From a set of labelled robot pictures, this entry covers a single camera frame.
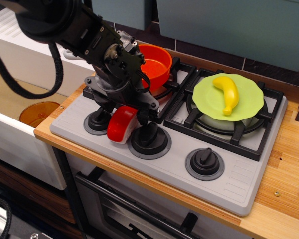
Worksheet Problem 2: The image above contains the grey cabinet left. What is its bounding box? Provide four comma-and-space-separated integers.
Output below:
92, 0, 153, 30

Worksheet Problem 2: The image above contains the yellow toy banana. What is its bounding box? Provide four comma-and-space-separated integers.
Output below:
212, 76, 240, 116

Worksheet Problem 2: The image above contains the white sink basin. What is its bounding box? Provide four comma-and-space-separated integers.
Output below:
0, 75, 66, 190

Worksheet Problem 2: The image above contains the left black stove knob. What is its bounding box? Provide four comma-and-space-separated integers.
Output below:
83, 108, 112, 136

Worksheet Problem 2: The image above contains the white faucet handle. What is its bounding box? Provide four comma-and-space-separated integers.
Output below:
63, 49, 82, 60

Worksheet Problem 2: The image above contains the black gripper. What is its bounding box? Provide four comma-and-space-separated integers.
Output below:
85, 43, 159, 126

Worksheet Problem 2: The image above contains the toy oven door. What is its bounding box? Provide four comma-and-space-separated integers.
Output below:
74, 168, 249, 239

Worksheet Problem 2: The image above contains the middle black stove knob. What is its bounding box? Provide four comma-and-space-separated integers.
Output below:
128, 122, 172, 160

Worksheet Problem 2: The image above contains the left black burner grate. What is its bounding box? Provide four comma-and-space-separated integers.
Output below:
82, 56, 197, 125

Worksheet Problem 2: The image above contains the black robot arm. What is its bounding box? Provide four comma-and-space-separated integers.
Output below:
4, 0, 159, 125

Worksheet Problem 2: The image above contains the grey cabinet right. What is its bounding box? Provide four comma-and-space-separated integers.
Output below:
157, 0, 299, 71

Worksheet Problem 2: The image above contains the black burner grate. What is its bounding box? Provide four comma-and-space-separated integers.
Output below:
82, 56, 197, 125
164, 69, 287, 161

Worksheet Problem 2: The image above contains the black stove knob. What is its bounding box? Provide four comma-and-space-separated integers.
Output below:
185, 148, 225, 181
83, 108, 112, 136
128, 122, 172, 160

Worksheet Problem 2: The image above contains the black braided cable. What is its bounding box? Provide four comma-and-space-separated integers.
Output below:
0, 37, 64, 100

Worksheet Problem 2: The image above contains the grey cabinet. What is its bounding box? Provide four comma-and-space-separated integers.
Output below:
92, 0, 153, 30
157, 0, 299, 71

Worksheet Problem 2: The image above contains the orange plastic pot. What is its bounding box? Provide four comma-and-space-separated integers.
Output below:
139, 44, 172, 91

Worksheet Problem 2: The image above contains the green plastic plate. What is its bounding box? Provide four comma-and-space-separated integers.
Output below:
192, 73, 264, 121

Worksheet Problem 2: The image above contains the right black burner grate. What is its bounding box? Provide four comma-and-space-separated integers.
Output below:
164, 69, 287, 161

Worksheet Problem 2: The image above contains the grey toy stove top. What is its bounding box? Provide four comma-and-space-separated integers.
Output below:
50, 69, 288, 216

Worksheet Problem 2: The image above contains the right black stove knob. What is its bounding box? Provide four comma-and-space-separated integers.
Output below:
185, 148, 225, 181

